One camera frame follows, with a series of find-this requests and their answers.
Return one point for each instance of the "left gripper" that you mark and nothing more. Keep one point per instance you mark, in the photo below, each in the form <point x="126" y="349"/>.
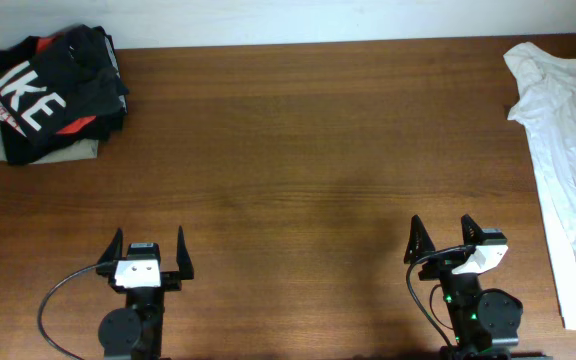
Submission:
<point x="172" y="280"/>

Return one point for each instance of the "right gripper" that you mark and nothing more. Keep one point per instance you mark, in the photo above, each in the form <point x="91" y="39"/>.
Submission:
<point x="425" y="245"/>

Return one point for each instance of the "white polo shirt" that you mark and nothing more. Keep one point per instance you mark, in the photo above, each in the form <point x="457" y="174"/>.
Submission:
<point x="547" y="110"/>

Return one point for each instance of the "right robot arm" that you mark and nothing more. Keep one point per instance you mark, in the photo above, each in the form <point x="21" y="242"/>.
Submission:
<point x="485" y="322"/>

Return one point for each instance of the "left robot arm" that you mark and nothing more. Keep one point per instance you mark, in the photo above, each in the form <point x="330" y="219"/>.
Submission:
<point x="135" y="331"/>

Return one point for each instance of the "black folded shirt white letters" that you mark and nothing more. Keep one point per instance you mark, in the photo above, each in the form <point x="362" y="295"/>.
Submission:
<point x="57" y="92"/>

